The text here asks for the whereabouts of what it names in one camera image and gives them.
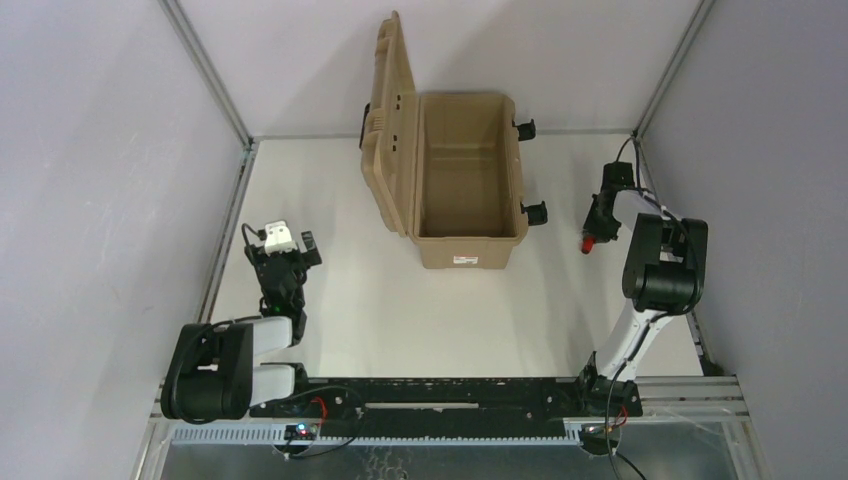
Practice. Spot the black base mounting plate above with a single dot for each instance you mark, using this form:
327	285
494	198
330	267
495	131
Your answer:
461	408

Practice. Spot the tan plastic toolbox bin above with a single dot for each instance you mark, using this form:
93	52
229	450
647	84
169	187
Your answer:
444	168

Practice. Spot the red black screwdriver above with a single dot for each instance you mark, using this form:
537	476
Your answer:
587	243

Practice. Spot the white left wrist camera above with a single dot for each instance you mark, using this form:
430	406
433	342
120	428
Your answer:
278	238

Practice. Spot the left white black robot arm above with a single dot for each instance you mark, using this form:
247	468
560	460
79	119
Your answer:
212	374

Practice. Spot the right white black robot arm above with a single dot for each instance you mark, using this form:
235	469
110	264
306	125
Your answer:
663	277

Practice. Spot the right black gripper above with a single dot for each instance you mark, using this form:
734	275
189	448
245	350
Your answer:
601	220

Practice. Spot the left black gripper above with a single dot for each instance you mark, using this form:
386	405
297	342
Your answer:
284	257

